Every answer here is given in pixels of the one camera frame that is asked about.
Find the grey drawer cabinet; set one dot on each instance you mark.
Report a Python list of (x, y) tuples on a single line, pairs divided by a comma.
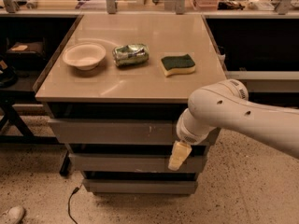
[(114, 92)]

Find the grey top drawer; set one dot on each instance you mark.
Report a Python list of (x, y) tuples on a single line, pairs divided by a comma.
[(114, 131)]

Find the white shoe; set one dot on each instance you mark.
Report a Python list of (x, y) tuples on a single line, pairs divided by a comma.
[(13, 215)]

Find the grey middle drawer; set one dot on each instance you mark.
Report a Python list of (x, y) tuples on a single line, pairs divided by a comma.
[(118, 163)]

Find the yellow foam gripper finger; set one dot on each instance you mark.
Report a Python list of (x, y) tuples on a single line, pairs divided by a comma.
[(180, 152)]

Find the white paper bowl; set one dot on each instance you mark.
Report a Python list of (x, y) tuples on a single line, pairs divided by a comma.
[(84, 56)]

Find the grey drawer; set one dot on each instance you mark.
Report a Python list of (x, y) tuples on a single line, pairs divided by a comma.
[(114, 131), (140, 186), (118, 163)]

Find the black bag on left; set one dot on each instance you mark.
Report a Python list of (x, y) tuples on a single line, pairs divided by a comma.
[(8, 76)]

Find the grey bottom drawer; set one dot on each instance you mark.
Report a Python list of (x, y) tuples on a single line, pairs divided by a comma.
[(140, 186)]

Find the green yellow sponge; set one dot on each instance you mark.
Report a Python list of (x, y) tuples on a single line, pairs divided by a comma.
[(177, 65)]

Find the crushed green soda can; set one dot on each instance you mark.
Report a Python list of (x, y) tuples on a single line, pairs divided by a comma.
[(130, 54)]

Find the black side table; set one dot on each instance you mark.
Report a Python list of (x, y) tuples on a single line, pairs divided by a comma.
[(29, 57)]

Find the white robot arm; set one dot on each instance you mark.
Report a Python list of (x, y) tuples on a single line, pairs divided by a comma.
[(226, 105)]

